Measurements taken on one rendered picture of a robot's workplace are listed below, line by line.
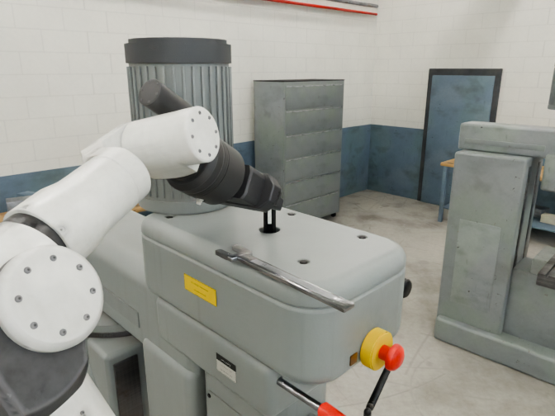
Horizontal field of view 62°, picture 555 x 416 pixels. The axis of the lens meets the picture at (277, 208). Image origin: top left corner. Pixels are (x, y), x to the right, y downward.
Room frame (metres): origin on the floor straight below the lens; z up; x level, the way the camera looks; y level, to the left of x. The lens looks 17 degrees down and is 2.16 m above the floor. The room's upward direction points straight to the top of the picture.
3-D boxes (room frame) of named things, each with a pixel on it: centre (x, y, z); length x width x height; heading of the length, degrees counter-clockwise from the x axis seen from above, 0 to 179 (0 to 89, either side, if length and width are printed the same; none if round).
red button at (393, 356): (0.58, -0.16, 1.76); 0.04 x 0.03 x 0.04; 135
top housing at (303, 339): (0.77, 0.02, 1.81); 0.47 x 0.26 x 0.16; 45
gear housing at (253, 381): (0.79, 0.04, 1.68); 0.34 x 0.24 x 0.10; 45
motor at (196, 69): (0.94, 0.19, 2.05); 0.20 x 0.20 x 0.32
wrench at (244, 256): (0.57, 0.00, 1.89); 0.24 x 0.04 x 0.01; 42
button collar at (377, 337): (0.59, -0.15, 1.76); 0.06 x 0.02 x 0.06; 135
